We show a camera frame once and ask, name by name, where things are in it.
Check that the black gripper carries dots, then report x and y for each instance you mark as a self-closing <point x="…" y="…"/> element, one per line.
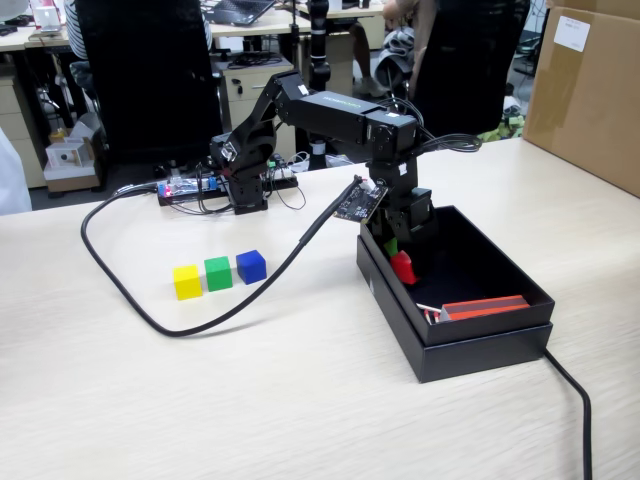
<point x="415" y="215"/>

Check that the red cube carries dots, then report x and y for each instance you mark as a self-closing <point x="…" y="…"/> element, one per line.
<point x="404" y="270"/>

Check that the blue cube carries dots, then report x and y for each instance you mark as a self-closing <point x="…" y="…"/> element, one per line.
<point x="251" y="267"/>

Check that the green cube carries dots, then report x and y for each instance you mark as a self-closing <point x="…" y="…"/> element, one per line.
<point x="218" y="275"/>

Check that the yellow cube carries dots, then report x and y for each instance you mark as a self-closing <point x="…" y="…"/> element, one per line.
<point x="187" y="285"/>

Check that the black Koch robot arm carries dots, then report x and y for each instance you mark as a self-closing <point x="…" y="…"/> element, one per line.
<point x="330" y="115"/>

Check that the black box tray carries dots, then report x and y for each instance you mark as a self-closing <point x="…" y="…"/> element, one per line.
<point x="490" y="325"/>

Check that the black open box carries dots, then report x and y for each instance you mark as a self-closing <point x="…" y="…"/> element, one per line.
<point x="480" y="357"/>

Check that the large cardboard box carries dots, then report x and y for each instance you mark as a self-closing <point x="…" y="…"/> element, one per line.
<point x="590" y="100"/>

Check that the white matchstick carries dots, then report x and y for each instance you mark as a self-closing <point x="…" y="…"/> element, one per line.
<point x="429" y="306"/>

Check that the red tipped matchstick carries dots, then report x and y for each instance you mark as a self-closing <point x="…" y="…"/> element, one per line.
<point x="431" y="316"/>

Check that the orange red matchbox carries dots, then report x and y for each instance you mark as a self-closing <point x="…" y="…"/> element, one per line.
<point x="480" y="307"/>

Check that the green yellow floor clutter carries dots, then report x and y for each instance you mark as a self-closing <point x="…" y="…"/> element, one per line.
<point x="500" y="132"/>

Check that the person with bare legs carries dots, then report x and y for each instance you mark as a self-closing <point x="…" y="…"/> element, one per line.
<point x="362" y="55"/>

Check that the grey cloth bundle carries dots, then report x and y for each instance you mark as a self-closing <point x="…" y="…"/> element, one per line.
<point x="397" y="42"/>

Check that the black pole stand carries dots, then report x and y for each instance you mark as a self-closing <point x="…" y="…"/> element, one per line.
<point x="318" y="50"/>

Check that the beige drawer cabinet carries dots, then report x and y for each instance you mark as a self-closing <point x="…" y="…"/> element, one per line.
<point x="20" y="140"/>
<point x="240" y="105"/>

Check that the beige office desk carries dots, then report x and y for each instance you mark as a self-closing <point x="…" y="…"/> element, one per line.
<point x="15" y="42"/>
<point x="280" y="22"/>

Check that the open black laptop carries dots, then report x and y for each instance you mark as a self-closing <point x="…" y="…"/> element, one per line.
<point x="240" y="10"/>

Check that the black mesh office chair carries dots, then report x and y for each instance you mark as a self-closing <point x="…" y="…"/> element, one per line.
<point x="145" y="75"/>

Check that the small white carton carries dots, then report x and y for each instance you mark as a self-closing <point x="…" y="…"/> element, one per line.
<point x="65" y="157"/>

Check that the person in striped shirt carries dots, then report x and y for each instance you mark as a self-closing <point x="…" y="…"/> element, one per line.
<point x="75" y="30"/>

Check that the white garment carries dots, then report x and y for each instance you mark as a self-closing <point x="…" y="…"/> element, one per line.
<point x="10" y="180"/>

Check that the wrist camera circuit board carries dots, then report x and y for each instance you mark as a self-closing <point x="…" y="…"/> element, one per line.
<point x="357" y="205"/>

